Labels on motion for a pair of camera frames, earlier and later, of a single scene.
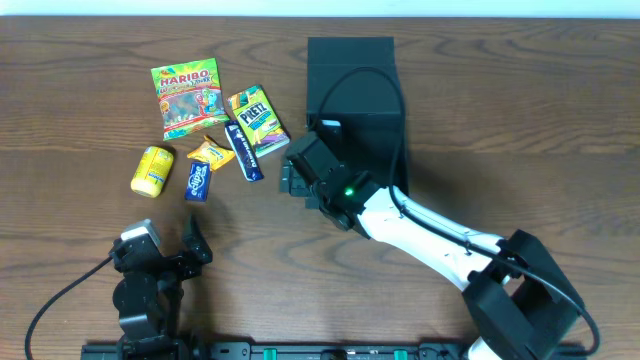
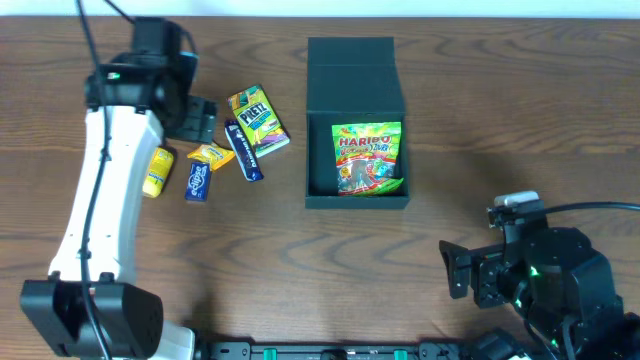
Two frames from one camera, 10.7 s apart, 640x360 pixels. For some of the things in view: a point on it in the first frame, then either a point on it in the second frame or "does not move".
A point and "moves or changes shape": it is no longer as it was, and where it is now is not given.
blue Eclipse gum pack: (198, 181) does not move
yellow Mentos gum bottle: (153, 168) does not move
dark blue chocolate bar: (244, 150) does not move
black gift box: (354, 81) does not move
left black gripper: (167, 265) -> (198, 118)
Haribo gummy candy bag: (190, 97) moves or changes shape
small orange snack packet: (212, 153) does not move
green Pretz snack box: (259, 122) does not move
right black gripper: (291, 178) -> (478, 270)
